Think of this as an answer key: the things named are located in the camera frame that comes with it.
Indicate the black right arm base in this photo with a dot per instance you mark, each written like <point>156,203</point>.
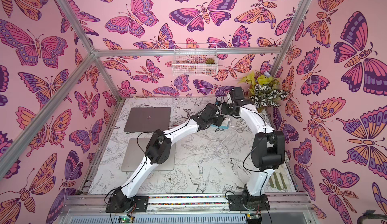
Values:
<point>246,202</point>

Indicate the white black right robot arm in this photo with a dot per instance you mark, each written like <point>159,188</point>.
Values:
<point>267,152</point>

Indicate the dark grey closed laptop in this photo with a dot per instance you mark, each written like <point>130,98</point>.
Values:
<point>148,119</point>

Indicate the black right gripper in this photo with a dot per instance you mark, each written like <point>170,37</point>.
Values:
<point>228,109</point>

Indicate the white wire basket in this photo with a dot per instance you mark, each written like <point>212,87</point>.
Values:
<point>196,59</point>

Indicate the silver closed laptop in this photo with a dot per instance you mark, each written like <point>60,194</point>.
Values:
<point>134,156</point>

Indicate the teal power strip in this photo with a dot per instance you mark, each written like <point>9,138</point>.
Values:
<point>224,125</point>

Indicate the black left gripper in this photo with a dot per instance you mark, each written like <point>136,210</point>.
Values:
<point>220,120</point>

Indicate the green cutlery set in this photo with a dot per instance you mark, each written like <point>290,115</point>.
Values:
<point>278,182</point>

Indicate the green striped potted plant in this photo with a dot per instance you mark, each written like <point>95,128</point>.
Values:
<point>264,90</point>

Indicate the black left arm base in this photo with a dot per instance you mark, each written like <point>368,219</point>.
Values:
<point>119,203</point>

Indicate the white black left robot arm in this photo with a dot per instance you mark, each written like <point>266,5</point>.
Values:
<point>160,144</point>

